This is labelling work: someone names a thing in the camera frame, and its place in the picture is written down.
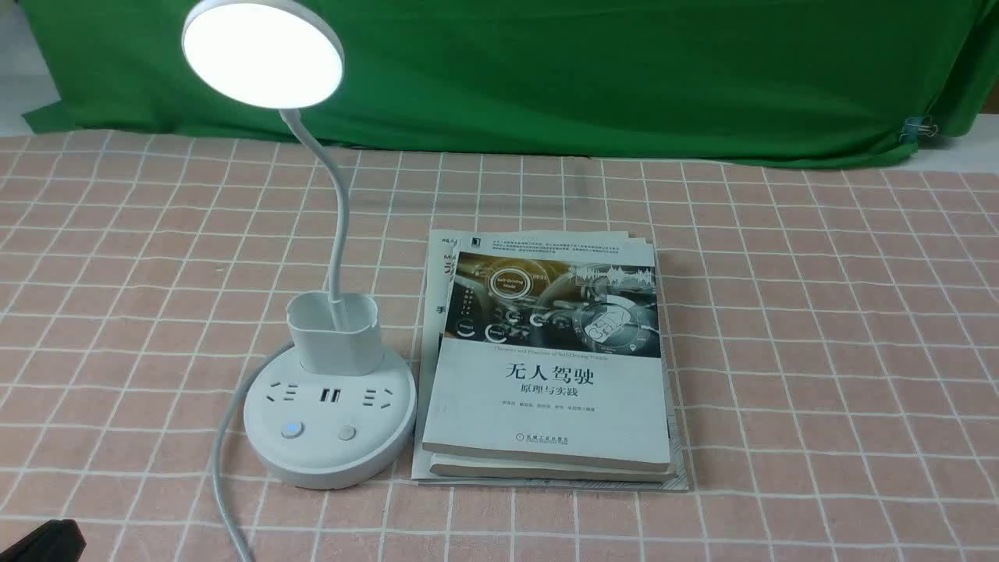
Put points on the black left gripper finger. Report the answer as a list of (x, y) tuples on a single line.
[(55, 540)]

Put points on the white desk lamp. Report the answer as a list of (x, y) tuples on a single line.
[(336, 405)]

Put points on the bottom thin book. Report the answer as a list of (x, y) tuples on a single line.
[(438, 267)]

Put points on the top self-driving book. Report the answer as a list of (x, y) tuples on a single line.
[(546, 390)]

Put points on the green backdrop cloth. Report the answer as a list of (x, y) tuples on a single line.
[(790, 84)]

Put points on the pink checkered tablecloth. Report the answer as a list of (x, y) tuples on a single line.
[(832, 338)]

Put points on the metal binder clip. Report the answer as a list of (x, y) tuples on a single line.
[(916, 128)]

